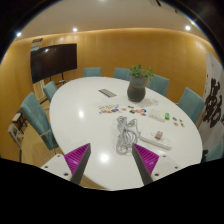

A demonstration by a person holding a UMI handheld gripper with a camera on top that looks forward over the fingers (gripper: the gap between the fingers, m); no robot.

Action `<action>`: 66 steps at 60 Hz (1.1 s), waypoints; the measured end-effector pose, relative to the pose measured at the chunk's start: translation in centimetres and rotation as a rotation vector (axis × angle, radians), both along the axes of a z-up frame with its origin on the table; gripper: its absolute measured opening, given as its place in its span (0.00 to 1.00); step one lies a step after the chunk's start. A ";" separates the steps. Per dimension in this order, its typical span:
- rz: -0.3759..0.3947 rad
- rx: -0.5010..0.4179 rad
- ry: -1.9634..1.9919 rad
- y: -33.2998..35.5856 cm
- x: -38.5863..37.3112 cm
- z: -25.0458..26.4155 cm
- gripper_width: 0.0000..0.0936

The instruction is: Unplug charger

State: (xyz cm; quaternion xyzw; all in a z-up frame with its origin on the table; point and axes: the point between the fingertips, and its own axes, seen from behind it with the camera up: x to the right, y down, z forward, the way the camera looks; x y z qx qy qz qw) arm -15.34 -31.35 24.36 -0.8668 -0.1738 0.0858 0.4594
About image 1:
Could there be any teal chair back right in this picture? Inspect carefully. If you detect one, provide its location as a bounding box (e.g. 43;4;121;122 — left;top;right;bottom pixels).
146;75;170;96

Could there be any calligraphy banner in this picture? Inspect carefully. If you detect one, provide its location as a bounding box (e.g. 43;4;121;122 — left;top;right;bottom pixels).
199;53;224;151

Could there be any colourful stickers row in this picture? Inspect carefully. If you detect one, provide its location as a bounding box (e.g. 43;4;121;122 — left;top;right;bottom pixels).
99;104;147;116

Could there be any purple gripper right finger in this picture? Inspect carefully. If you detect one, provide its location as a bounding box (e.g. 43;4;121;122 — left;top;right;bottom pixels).
132;144;159;185

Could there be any teal chair back left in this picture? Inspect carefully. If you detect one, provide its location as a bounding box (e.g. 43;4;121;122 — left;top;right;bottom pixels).
83;67;101;77

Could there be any white power strip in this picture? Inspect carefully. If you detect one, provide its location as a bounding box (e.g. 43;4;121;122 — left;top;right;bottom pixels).
139;132;172;149

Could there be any black wall television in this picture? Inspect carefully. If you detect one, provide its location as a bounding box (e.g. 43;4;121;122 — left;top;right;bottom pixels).
30;43;77;83

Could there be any coiled white cable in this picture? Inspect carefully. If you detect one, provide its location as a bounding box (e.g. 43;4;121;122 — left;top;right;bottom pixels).
115;115;141;156

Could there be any white oval conference table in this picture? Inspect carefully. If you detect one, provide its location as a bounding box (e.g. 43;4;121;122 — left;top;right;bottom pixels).
50;77;202;190

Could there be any potted green plant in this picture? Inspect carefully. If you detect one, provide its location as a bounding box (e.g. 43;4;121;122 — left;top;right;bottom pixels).
127;65;153;102

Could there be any teal chair near left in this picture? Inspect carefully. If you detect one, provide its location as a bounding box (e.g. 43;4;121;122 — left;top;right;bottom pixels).
19;92;58;150

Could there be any teal chair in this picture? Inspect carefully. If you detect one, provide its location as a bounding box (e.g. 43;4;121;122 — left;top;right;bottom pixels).
83;67;101;77
177;88;205;123
146;75;170;96
19;92;58;150
113;68;130;81
43;81;57;101

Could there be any teal chair left far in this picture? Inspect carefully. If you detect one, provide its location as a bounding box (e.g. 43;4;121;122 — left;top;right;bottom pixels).
43;81;57;101

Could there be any pink charger plug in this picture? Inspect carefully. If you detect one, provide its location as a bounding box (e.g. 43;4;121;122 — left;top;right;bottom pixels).
155;131;163;139

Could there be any teal chair back centre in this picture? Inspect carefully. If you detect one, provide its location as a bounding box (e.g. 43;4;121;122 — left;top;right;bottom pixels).
113;68;130;81

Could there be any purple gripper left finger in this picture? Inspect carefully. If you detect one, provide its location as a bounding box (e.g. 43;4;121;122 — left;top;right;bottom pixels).
64;144;91;185

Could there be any green small object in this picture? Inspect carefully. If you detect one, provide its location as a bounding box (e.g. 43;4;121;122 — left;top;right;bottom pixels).
165;113;170;120

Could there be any white small box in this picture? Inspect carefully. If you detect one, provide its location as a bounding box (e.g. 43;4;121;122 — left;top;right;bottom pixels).
149;110;165;122

